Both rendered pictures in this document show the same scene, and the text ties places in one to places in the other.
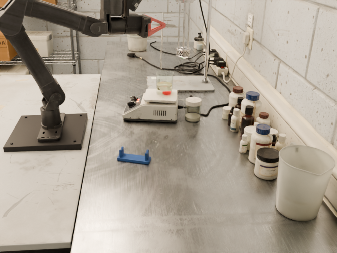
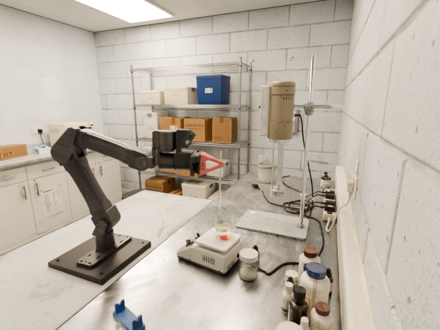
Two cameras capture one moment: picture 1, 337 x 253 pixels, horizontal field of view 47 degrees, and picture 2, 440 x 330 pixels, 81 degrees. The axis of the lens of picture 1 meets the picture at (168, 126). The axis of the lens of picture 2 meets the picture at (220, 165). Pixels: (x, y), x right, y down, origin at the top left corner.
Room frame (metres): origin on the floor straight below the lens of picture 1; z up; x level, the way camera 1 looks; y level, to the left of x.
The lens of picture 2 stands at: (0.66, -0.36, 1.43)
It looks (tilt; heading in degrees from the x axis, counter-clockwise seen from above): 13 degrees down; 29
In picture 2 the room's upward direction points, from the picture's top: straight up
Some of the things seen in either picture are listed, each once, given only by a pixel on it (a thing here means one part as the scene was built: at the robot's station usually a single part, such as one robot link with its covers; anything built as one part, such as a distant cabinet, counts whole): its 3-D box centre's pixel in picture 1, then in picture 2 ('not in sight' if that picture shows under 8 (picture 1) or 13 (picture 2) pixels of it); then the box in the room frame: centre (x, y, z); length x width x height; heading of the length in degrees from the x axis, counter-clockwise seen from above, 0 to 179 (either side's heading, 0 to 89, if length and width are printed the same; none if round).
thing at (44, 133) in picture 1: (50, 117); (105, 240); (1.19, 0.40, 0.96); 0.20 x 0.07 x 0.08; 9
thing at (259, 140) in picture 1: (261, 143); not in sight; (1.04, -0.28, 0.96); 0.06 x 0.06 x 0.11
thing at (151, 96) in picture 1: (161, 95); (218, 239); (1.36, 0.03, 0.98); 0.12 x 0.12 x 0.01; 88
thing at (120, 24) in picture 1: (116, 23); (168, 159); (1.30, 0.18, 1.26); 0.07 x 0.06 x 0.07; 116
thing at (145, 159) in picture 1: (134, 154); (128, 315); (1.02, 0.10, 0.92); 0.10 x 0.03 x 0.04; 79
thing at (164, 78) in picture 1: (165, 83); (224, 226); (1.37, 0.02, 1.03); 0.07 x 0.06 x 0.08; 93
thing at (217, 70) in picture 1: (214, 60); (329, 202); (2.07, -0.24, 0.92); 0.40 x 0.06 x 0.04; 6
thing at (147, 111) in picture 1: (154, 106); (212, 248); (1.36, 0.06, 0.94); 0.22 x 0.13 x 0.08; 88
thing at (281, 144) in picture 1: (280, 147); not in sight; (1.05, -0.35, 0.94); 0.03 x 0.03 x 0.09
